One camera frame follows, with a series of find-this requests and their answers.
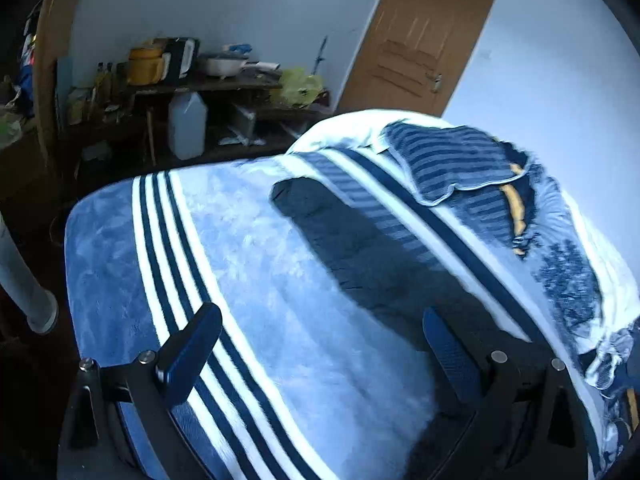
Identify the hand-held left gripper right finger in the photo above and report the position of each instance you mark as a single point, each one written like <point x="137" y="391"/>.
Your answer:
<point x="447" y="347"/>

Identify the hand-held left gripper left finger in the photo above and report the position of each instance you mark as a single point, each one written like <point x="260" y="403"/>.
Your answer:
<point x="192" y="347"/>

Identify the dark large jacket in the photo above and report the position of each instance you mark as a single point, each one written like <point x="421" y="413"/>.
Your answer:
<point x="370" y="260"/>

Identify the blue striped bed blanket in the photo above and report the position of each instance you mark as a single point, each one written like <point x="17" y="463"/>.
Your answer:
<point x="280" y="285"/>

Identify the blue printed quilt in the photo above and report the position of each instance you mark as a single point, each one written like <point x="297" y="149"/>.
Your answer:
<point x="565" y="240"/>

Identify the white pole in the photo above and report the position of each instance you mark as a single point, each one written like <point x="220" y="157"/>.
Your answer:
<point x="22" y="285"/>

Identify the blue striped pillow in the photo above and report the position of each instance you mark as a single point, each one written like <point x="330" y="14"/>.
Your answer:
<point x="440" y="160"/>

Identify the clear plastic jug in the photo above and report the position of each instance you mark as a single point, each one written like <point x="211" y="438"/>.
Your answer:
<point x="186" y="127"/>

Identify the dark wooden side table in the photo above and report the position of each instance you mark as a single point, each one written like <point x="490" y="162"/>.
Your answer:
<point x="235" y="87"/>

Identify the oil bottle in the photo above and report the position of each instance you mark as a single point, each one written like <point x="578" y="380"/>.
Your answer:
<point x="102" y="82"/>

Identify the yellow plastic bag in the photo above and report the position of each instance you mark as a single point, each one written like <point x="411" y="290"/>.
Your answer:
<point x="300" y="87"/>

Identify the yellow container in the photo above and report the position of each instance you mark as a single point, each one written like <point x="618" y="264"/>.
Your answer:
<point x="145" y="67"/>

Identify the black kitchen appliance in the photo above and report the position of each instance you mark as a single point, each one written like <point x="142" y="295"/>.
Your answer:
<point x="181" y="60"/>

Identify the brown wooden door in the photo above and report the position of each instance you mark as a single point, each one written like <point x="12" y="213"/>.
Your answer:
<point x="415" y="35"/>

